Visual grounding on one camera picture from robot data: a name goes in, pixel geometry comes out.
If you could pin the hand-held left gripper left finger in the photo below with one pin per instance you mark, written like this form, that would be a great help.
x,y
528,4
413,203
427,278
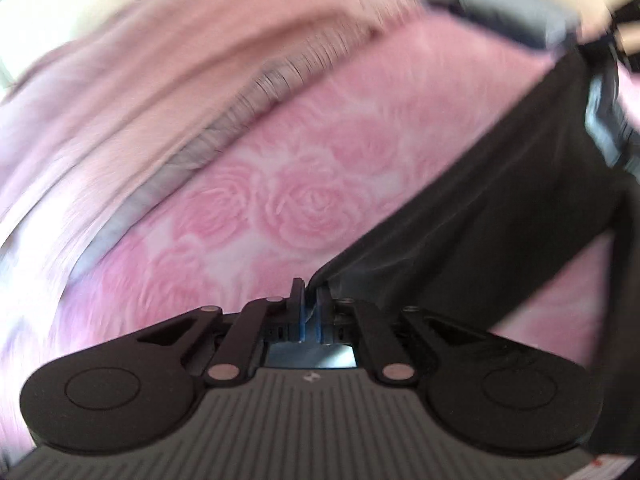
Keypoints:
x,y
299,310

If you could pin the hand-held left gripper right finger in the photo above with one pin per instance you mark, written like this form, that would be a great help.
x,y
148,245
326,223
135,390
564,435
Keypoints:
x,y
324,315

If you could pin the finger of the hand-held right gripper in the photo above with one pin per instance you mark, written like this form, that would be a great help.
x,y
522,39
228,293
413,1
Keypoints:
x,y
630,55

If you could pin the light grey garment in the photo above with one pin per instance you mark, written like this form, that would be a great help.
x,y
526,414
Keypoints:
x,y
510,10

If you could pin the dark grey t-shirt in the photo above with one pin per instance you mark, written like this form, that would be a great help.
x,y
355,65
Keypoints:
x,y
475,220

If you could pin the pink floral blanket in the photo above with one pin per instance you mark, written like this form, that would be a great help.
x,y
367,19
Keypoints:
x,y
300,160

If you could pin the pink pillow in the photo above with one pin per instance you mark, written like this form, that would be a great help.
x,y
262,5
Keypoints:
x,y
125,85

